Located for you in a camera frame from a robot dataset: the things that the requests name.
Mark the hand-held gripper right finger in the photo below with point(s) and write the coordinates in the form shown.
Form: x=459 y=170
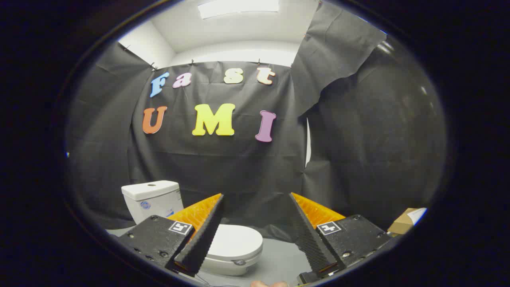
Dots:
x=308 y=239

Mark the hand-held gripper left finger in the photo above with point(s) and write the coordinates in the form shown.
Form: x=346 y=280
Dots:
x=203 y=239

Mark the black backdrop cloth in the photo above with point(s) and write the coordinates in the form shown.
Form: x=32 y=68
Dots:
x=223 y=167

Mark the brown cardboard box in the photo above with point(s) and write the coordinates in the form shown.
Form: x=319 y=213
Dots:
x=400 y=225

